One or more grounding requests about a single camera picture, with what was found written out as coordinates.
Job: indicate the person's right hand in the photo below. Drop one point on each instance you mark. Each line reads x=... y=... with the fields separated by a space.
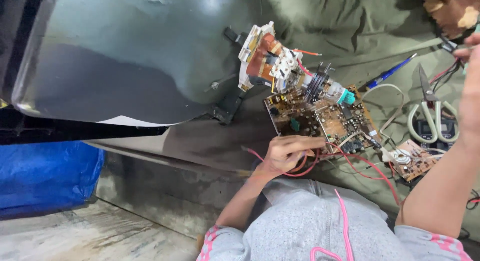
x=471 y=99

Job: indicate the black and red probe leads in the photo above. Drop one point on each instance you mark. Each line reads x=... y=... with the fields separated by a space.
x=444 y=71

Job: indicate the person's left hand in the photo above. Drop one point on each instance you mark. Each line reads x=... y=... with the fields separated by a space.
x=281 y=156

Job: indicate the blue plastic tarp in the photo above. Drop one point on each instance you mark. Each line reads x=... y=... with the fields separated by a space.
x=45 y=174

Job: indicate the grey hooded sweatshirt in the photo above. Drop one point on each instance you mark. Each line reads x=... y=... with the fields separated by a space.
x=300 y=223

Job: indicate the large brown circuit board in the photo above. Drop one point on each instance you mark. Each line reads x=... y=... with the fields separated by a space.
x=333 y=122

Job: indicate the green cloth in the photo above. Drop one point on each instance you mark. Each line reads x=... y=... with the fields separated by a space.
x=356 y=20

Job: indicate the white copper deflection yoke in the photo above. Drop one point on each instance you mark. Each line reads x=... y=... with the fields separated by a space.
x=264 y=54

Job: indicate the small brown circuit board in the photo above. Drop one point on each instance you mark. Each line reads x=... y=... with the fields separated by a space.
x=416 y=161

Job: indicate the person's right fingers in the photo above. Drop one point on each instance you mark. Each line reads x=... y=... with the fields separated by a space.
x=468 y=47

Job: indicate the grey picture tube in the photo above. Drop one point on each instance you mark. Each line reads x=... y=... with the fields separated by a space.
x=123 y=47

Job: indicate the black multimeter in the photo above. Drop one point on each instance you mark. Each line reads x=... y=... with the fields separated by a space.
x=424 y=129

